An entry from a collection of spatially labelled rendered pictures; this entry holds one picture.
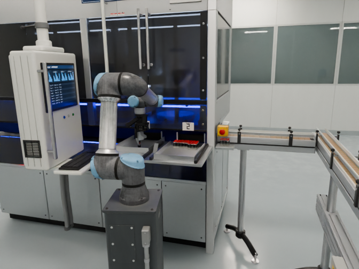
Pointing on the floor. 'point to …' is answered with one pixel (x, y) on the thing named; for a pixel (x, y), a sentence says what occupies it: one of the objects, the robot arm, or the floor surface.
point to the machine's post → (212, 7)
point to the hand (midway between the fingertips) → (138, 142)
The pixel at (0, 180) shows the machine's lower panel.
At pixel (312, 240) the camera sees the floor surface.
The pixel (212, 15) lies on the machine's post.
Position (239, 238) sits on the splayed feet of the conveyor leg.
